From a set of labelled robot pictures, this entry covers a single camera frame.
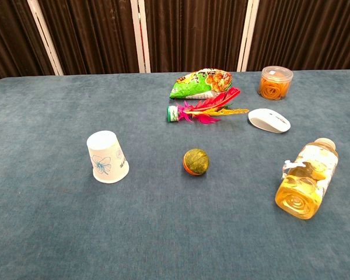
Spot white paper cup blue flower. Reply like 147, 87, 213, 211
86, 130, 130, 184

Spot teal blue cloth-covered table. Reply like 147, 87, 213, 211
0, 68, 350, 280

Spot green orange small ball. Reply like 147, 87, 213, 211
183, 148, 211, 176

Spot colourful feather shuttlecock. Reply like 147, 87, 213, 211
166, 86, 250, 125

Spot green snack bag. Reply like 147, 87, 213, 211
169, 68, 233, 99

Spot white computer mouse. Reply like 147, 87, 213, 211
247, 108, 292, 134

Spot dark brown pleated curtain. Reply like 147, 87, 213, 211
0, 0, 55, 85
247, 0, 350, 72
37, 0, 141, 75
139, 0, 249, 73

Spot clear jar of rubber bands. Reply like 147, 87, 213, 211
257, 65, 294, 101

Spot yellow tea plastic bottle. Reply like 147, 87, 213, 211
275, 137, 339, 221

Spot white partition frame post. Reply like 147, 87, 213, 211
27, 0, 64, 76
237, 0, 261, 72
130, 0, 151, 74

